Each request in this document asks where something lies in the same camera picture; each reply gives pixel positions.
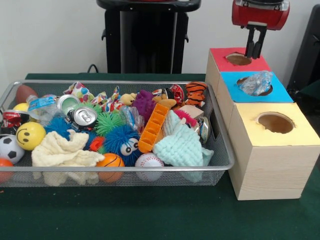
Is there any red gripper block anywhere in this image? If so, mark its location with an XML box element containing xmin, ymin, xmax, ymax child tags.
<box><xmin>231</xmin><ymin>0</ymin><xmax>291</xmax><ymax>60</ymax></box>

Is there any clear plastic packet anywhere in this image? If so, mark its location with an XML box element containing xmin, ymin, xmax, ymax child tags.
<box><xmin>236</xmin><ymin>70</ymin><xmax>274</xmax><ymax>97</ymax></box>

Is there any clear packet with green bits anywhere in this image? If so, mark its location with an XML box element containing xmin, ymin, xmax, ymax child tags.
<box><xmin>121</xmin><ymin>106</ymin><xmax>146</xmax><ymax>133</ymax></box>

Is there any wooden box with three holes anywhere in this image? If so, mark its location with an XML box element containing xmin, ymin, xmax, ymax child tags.
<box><xmin>205</xmin><ymin>47</ymin><xmax>320</xmax><ymax>201</ymax></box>

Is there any shallow silver mesh bin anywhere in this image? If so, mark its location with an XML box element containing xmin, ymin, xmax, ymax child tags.
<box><xmin>0</xmin><ymin>79</ymin><xmax>236</xmax><ymax>188</ymax></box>

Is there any black upright panel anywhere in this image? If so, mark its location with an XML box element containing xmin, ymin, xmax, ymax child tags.
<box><xmin>286</xmin><ymin>4</ymin><xmax>320</xmax><ymax>94</ymax></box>

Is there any tiger plush toy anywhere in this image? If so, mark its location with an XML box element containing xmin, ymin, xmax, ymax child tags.
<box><xmin>184</xmin><ymin>81</ymin><xmax>209</xmax><ymax>106</ymax></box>

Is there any dark green table cloth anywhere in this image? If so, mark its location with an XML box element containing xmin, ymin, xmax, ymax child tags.
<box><xmin>0</xmin><ymin>72</ymin><xmax>320</xmax><ymax>240</ymax></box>
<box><xmin>291</xmin><ymin>79</ymin><xmax>320</xmax><ymax>117</ymax></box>

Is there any light blue knitted cloth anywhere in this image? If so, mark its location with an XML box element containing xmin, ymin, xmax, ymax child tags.
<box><xmin>152</xmin><ymin>109</ymin><xmax>215</xmax><ymax>183</ymax></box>

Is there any orange plastic compartment tray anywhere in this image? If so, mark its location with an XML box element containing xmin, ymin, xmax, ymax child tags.
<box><xmin>137</xmin><ymin>103</ymin><xmax>170</xmax><ymax>154</ymax></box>

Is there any small white baseball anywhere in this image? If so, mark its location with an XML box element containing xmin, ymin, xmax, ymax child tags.
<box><xmin>135</xmin><ymin>152</ymin><xmax>165</xmax><ymax>181</ymax></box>

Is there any small orange basketball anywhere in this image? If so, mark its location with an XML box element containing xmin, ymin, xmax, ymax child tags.
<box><xmin>96</xmin><ymin>152</ymin><xmax>126</xmax><ymax>183</ymax></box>

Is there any cream waffle cloth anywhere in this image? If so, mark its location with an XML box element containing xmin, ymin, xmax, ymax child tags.
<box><xmin>31</xmin><ymin>129</ymin><xmax>106</xmax><ymax>186</ymax></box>

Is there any small brown football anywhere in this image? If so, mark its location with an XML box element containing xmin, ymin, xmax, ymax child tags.
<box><xmin>16</xmin><ymin>84</ymin><xmax>39</xmax><ymax>104</ymax></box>

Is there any yellow smiley ball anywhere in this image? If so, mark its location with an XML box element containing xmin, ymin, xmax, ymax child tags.
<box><xmin>16</xmin><ymin>121</ymin><xmax>48</xmax><ymax>151</ymax></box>

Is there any small soccer ball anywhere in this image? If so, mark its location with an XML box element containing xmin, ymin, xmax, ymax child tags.
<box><xmin>0</xmin><ymin>134</ymin><xmax>26</xmax><ymax>165</ymax></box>

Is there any plain orange ball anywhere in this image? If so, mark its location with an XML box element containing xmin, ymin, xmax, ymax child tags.
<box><xmin>0</xmin><ymin>157</ymin><xmax>15</xmax><ymax>183</ymax></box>

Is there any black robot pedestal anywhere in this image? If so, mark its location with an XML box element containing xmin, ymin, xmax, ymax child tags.
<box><xmin>96</xmin><ymin>0</ymin><xmax>202</xmax><ymax>74</ymax></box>

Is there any black cable loop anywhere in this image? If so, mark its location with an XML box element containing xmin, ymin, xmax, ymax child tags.
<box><xmin>87</xmin><ymin>64</ymin><xmax>107</xmax><ymax>74</ymax></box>

